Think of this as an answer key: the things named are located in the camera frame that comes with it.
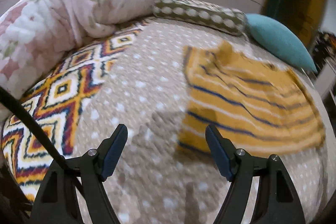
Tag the colourful geometric patterned blanket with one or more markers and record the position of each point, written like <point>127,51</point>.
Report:
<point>57,103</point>

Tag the pink floral duvet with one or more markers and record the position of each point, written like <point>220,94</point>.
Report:
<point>35,34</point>

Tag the teal cushion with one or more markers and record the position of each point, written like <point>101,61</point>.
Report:
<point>280,41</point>

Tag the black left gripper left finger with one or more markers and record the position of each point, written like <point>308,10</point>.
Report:
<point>56,200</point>

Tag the mustard striped knit sweater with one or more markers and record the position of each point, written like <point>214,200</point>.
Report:
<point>259,107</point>

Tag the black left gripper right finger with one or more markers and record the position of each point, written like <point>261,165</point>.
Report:
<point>277,200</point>

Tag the beige white-dotted bedspread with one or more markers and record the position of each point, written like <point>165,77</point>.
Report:
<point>155,180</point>

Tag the brown wooden door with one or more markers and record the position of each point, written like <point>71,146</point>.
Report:
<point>302,17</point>

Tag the olive white-dotted bolster pillow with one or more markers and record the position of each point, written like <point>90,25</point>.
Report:
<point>230,21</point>

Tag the cluttered white shelf unit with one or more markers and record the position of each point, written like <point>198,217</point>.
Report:
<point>323,55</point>

